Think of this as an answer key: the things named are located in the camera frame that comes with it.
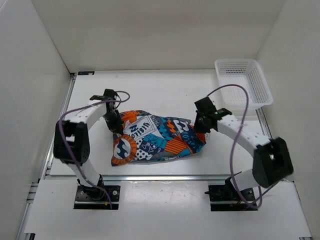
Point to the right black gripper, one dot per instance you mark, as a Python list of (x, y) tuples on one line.
[(197, 128)]

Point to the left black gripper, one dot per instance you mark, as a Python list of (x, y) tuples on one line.
[(116, 127)]

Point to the colourful patterned shorts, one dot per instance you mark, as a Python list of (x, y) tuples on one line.
[(148, 137)]

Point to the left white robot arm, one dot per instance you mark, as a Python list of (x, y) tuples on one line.
[(71, 139)]

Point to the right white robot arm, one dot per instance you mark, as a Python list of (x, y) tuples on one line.
[(240, 134)]

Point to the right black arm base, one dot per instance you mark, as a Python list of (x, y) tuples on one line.
[(225, 198)]

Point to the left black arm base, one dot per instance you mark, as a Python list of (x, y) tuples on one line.
[(90, 198)]

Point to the small black corner label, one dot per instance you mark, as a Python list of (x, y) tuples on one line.
[(86, 73)]

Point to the white perforated plastic basket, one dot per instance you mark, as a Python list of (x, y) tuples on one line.
[(247, 73)]

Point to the right aluminium side rail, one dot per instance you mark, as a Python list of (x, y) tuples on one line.
[(265, 122)]

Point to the aluminium side rail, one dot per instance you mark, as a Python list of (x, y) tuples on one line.
[(49, 156), (265, 122)]

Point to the aluminium front rail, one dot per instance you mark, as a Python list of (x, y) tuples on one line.
[(206, 177)]

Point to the left aluminium side rail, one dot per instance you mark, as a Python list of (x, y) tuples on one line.
[(49, 156)]

